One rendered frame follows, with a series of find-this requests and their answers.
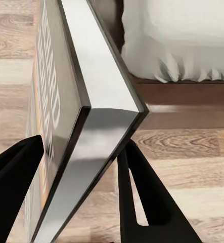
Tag hardback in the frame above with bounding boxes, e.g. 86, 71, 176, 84
25, 0, 149, 243

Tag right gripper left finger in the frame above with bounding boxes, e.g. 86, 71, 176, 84
0, 135, 44, 243

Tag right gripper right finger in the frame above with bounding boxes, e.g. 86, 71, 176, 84
118, 139, 203, 243

